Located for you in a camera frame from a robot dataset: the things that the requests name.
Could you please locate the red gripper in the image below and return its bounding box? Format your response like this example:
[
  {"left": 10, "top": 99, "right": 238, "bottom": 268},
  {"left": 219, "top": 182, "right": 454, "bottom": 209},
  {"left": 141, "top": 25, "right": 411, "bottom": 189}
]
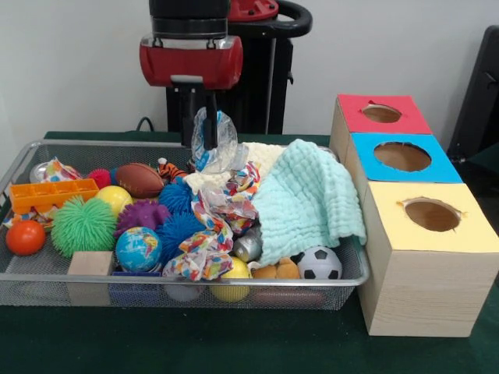
[{"left": 139, "top": 35, "right": 243, "bottom": 150}]

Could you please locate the clear plastic bottle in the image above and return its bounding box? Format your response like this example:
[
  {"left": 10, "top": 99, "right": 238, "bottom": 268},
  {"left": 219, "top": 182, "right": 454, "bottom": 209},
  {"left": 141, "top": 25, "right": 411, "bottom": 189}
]
[{"left": 190, "top": 107, "right": 250, "bottom": 175}]

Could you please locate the cream white cloth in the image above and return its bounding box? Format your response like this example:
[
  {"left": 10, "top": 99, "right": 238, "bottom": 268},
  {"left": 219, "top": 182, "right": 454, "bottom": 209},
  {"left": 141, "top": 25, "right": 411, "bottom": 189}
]
[{"left": 182, "top": 142, "right": 288, "bottom": 196}]

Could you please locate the brown toy football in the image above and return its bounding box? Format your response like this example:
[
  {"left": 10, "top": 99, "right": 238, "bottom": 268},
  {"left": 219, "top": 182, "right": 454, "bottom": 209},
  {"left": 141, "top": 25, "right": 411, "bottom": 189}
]
[{"left": 115, "top": 162, "right": 165, "bottom": 198}]

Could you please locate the mint green cloth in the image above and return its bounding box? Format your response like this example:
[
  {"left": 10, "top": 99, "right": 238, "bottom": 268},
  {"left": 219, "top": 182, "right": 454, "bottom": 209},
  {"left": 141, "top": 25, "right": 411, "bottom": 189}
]
[{"left": 251, "top": 139, "right": 367, "bottom": 268}]

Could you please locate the orange plastic tray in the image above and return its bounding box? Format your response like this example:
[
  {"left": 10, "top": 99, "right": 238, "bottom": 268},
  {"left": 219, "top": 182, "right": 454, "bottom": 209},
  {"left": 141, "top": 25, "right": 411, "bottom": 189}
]
[{"left": 9, "top": 178, "right": 101, "bottom": 214}]

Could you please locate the shallow mesh bin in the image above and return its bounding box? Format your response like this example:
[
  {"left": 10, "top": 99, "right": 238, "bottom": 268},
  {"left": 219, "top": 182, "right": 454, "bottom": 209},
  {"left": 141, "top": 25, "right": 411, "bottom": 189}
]
[{"left": 0, "top": 139, "right": 370, "bottom": 311}]

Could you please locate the wooden box with three holes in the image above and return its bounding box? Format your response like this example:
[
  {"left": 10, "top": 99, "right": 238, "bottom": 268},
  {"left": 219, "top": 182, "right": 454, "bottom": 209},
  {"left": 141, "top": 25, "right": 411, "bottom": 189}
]
[{"left": 330, "top": 93, "right": 499, "bottom": 338}]

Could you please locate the globe print ball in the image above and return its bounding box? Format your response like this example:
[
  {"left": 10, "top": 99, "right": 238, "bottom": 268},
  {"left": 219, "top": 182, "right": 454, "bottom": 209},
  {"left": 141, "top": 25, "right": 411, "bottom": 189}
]
[{"left": 115, "top": 227, "right": 163, "bottom": 273}]

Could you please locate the green spiky ball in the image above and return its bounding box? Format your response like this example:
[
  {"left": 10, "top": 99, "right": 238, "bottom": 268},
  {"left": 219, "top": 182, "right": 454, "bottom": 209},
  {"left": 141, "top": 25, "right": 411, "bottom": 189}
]
[{"left": 50, "top": 196, "right": 118, "bottom": 258}]

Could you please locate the black and white soccer ball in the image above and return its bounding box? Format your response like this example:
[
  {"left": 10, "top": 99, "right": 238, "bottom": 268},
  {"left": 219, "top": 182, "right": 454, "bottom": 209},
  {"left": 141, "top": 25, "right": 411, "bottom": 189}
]
[{"left": 297, "top": 245, "right": 343, "bottom": 280}]

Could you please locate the orange ball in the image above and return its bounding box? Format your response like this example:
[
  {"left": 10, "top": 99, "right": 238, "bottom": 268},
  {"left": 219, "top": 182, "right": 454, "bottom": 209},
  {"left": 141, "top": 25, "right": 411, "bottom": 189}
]
[{"left": 5, "top": 221, "right": 47, "bottom": 256}]

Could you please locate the dark green table cloth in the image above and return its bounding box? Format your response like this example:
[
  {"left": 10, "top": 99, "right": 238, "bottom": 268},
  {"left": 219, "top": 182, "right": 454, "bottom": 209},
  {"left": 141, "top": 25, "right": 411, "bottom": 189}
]
[
  {"left": 0, "top": 131, "right": 499, "bottom": 374},
  {"left": 463, "top": 146, "right": 499, "bottom": 188}
]

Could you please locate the black upright panel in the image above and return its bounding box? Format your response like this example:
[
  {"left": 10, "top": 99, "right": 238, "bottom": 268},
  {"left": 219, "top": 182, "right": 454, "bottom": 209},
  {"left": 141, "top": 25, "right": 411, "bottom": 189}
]
[{"left": 448, "top": 25, "right": 499, "bottom": 157}]

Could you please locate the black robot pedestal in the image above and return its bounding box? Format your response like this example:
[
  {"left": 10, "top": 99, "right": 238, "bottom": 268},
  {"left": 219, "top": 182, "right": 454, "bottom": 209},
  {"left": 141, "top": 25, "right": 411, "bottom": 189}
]
[{"left": 165, "top": 0, "right": 313, "bottom": 136}]

